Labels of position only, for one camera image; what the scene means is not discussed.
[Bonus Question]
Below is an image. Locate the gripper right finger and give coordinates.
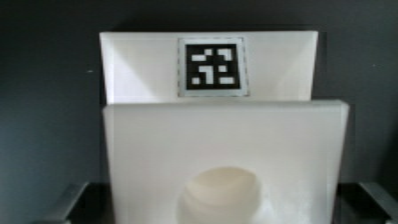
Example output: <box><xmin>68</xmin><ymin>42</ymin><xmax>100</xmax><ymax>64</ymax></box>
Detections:
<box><xmin>335</xmin><ymin>182</ymin><xmax>398</xmax><ymax>224</ymax></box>

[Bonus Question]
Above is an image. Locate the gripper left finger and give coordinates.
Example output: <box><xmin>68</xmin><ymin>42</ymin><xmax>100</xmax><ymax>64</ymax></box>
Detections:
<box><xmin>34</xmin><ymin>182</ymin><xmax>114</xmax><ymax>224</ymax></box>

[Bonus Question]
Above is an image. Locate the white lamp base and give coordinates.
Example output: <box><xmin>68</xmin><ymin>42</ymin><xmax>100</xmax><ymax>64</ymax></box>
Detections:
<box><xmin>100</xmin><ymin>31</ymin><xmax>349</xmax><ymax>224</ymax></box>

